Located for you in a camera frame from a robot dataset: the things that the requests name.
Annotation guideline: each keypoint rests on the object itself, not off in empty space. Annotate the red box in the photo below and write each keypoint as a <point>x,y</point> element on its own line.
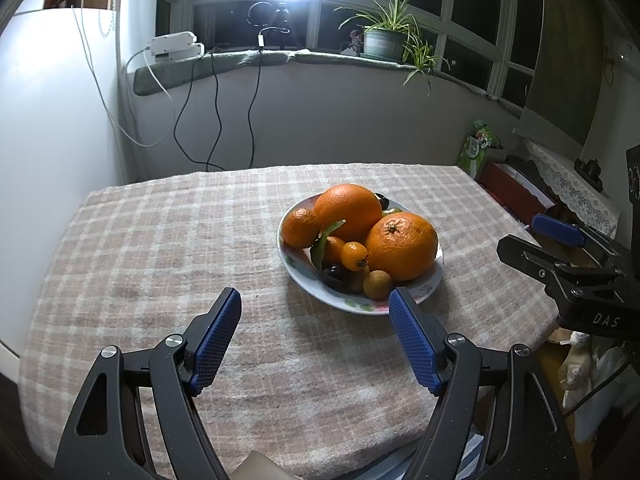
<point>520,195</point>

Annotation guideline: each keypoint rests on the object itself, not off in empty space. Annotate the dark cherry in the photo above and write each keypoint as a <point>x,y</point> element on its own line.
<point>383,202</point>
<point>333,276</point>

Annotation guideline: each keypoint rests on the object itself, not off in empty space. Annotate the small dark object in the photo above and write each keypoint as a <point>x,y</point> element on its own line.
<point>589,170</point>

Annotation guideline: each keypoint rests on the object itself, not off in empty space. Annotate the white floral plate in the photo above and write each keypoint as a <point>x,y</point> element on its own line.
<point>310,280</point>

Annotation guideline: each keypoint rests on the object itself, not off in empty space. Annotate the green printed bag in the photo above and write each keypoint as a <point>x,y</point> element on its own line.
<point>475,150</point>

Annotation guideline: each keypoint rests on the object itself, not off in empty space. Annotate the white power strip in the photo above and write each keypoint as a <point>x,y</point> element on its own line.
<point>172,44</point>

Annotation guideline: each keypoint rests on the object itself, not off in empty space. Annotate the potted spider plant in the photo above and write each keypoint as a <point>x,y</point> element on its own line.
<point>382,42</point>

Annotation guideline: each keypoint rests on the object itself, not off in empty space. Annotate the striped cloth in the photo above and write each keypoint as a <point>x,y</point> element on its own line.
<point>470,455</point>

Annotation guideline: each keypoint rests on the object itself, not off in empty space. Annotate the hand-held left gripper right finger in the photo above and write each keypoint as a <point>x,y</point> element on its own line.
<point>415,345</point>

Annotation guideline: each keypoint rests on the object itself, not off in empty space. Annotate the green plum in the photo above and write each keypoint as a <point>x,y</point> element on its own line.
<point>392,210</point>

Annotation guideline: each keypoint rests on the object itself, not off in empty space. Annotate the brown longan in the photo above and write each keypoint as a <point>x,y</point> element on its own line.
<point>356,282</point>
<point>376,284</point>

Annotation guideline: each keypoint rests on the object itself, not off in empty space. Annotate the grey windowsill cover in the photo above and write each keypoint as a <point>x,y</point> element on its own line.
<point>200,67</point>

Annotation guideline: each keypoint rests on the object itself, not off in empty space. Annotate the small tangerine with leaf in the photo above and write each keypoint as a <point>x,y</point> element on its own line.
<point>334,249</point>

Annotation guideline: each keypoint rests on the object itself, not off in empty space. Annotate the large smooth orange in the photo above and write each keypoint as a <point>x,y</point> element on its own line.
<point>347,210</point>

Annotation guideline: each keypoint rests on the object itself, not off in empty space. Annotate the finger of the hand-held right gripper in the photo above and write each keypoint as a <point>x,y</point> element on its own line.
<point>540,265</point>
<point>555,227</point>

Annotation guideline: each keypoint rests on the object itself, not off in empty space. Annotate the white refrigerator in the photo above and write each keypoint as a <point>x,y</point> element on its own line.
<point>50,160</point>

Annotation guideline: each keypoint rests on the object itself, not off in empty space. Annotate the black tripod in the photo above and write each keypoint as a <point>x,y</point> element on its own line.
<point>285,20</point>

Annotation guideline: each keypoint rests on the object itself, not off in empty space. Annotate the beige cushion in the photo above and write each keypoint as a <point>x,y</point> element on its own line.
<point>257,467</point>

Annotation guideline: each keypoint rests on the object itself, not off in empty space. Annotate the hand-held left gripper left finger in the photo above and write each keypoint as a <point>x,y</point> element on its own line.
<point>215,345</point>

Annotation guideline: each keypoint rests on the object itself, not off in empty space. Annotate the white lace cloth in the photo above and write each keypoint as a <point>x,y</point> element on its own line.
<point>575,180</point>

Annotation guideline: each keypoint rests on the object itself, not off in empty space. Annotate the olive curtain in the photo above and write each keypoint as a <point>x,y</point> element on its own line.
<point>565,60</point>

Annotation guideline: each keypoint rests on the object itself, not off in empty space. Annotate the orange kumquat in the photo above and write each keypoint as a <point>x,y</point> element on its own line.
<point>354,256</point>

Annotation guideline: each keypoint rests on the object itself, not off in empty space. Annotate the small purple plant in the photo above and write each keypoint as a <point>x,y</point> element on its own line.
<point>356,40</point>

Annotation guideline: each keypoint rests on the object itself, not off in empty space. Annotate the large bumpy orange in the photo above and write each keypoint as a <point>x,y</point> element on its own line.
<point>402,250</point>

